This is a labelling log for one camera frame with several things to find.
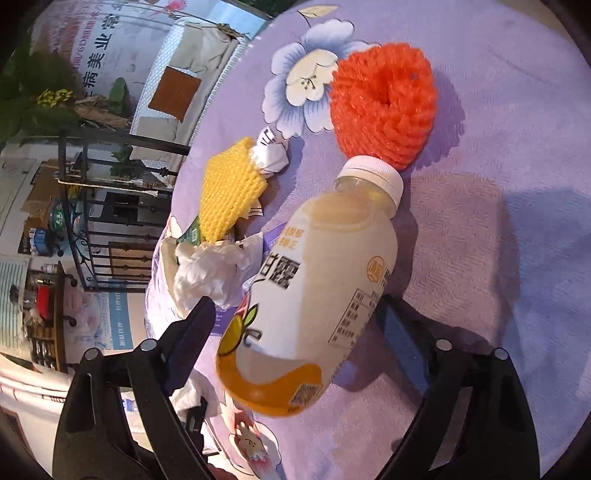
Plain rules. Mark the wall poster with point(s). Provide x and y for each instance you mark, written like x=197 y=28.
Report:
x=106 y=46

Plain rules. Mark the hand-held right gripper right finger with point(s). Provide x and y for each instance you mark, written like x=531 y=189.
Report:
x=397 y=332

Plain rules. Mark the white paper scrap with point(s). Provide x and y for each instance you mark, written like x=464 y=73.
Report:
x=255 y=211

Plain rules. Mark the yellow foam fruit net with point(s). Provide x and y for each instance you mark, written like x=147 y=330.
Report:
x=231 y=194

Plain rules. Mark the orange foam fruit net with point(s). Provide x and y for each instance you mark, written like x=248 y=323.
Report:
x=369 y=92

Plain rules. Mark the white wicker swing sofa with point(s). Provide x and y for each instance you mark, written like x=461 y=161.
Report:
x=168 y=48

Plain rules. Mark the white sofa cushion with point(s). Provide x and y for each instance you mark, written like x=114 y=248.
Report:
x=154 y=129
x=207 y=44

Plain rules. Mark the wooden shelf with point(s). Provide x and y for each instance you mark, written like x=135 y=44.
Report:
x=59 y=332

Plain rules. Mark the orange sofa cushion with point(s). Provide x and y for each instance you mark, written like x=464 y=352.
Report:
x=175 y=92

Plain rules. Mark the black metal rack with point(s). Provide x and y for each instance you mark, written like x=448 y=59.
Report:
x=124 y=203

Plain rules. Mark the yellow juice bottle white cap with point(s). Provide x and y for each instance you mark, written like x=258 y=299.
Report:
x=323 y=277

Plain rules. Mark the green drink carton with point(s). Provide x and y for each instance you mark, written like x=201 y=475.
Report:
x=191 y=233

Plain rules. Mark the white tissue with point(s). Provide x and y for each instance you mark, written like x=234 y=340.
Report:
x=207 y=272

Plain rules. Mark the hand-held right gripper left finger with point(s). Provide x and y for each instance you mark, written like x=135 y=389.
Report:
x=189 y=341

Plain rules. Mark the green potted plant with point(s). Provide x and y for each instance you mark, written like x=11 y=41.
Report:
x=41 y=74

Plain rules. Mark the small crumpled white paper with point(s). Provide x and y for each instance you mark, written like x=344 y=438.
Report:
x=272 y=154

